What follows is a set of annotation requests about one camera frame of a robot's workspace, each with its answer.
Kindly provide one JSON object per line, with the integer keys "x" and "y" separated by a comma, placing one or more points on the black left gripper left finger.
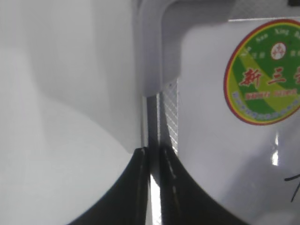
{"x": 125, "y": 203}

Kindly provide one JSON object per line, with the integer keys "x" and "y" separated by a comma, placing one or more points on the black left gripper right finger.
{"x": 183, "y": 201}

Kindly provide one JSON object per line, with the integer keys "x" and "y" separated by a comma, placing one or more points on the white board with aluminium frame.
{"x": 182, "y": 50}

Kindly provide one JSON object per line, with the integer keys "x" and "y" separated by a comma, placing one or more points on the round green sticker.
{"x": 262, "y": 76}

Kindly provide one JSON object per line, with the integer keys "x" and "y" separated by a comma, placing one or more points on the black board hanger clip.
{"x": 294, "y": 3}

